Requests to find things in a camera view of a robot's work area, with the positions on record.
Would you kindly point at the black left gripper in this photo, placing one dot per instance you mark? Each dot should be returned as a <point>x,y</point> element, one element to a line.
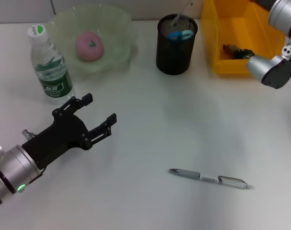
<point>61,134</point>

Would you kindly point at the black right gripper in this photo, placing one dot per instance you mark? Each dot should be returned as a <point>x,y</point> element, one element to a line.
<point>264,3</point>

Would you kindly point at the clear water bottle green label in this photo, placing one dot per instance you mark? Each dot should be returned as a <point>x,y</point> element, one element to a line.
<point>54,79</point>

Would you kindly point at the green plastic wrapper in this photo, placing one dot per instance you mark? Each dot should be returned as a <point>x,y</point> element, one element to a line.
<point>236,51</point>

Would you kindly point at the pink round ball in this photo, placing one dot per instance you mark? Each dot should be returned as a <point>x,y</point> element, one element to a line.
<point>88,48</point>

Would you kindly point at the transparent plastic ruler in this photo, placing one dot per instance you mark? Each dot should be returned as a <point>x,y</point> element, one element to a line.
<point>176,20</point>

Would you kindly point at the blue scissors with sheath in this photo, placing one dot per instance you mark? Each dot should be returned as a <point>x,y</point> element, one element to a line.
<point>175,36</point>

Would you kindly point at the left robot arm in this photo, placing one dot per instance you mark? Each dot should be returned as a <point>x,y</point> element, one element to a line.
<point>16,165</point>

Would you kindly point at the translucent green fruit bowl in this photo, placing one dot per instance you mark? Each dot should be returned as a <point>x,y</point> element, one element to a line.
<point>112,24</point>

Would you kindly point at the black mesh pen holder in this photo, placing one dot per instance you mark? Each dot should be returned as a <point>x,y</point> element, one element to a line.
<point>174,57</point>

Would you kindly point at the white silver ballpoint pen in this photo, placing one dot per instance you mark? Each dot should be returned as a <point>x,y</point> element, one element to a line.
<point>231,180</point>

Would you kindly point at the yellow plastic storage bin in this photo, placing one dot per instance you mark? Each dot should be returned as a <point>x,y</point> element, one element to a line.
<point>231,24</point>

